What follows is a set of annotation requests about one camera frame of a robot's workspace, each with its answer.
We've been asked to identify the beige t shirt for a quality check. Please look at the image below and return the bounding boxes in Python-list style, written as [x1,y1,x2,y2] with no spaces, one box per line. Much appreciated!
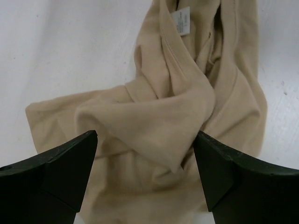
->
[26,0,267,224]

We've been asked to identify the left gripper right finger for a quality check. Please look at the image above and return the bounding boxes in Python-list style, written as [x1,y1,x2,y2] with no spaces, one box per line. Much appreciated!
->
[193,132,299,224]

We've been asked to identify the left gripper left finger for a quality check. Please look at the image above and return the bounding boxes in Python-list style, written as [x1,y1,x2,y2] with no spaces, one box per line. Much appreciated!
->
[0,130,97,224]

